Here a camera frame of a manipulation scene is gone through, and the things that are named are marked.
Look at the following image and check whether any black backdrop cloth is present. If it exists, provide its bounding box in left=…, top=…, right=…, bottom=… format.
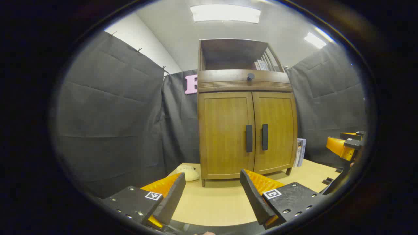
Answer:
left=54, top=31, right=366, bottom=199

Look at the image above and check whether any wooden cabinet door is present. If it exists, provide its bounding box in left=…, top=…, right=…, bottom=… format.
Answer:
left=252, top=91, right=296, bottom=173
left=203, top=92, right=256, bottom=175

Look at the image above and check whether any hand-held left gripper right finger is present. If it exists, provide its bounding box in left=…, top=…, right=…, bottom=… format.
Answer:
left=240, top=169, right=325, bottom=230

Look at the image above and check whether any small ceiling light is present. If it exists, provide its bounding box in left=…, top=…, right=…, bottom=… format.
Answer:
left=304, top=32, right=327, bottom=49

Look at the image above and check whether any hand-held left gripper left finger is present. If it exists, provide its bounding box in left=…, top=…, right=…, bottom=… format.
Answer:
left=101, top=172, right=186, bottom=230

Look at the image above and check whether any wooden double-door shoe cabinet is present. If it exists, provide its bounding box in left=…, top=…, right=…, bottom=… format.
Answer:
left=197, top=39, right=298, bottom=187

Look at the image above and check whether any large rectangular ceiling light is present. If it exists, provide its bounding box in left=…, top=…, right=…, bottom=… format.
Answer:
left=190, top=4, right=261, bottom=24

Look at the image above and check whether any cream plush toy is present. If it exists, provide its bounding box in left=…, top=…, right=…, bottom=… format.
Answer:
left=176, top=165, right=200, bottom=182

